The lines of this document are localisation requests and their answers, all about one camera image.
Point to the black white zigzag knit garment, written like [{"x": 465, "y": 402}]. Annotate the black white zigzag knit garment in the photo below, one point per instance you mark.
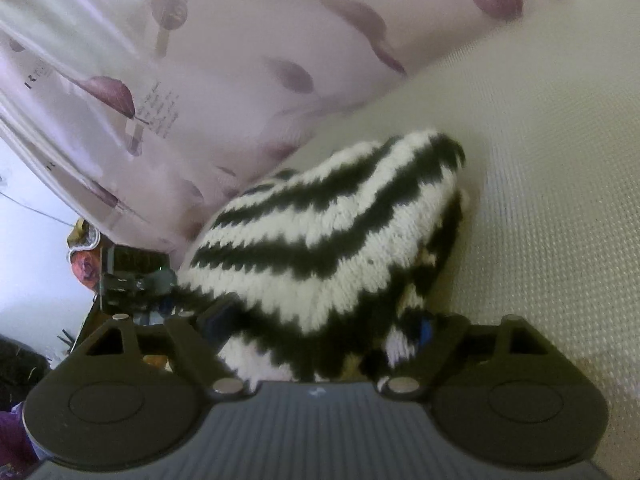
[{"x": 325, "y": 230}]

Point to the dark cloth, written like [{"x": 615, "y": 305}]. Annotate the dark cloth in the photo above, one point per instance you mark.
[{"x": 22, "y": 365}]

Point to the purple cloth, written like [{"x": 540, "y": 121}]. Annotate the purple cloth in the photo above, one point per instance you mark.
[{"x": 15, "y": 435}]

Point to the floral patterned cloth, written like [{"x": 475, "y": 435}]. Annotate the floral patterned cloth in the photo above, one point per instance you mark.
[{"x": 85, "y": 260}]

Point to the pink patterned curtain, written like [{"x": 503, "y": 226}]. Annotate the pink patterned curtain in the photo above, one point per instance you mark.
[{"x": 200, "y": 60}]

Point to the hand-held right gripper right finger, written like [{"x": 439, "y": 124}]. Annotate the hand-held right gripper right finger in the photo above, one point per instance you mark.
[{"x": 426, "y": 334}]

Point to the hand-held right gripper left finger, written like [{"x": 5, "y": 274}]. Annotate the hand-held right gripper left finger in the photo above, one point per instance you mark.
[{"x": 220, "y": 319}]

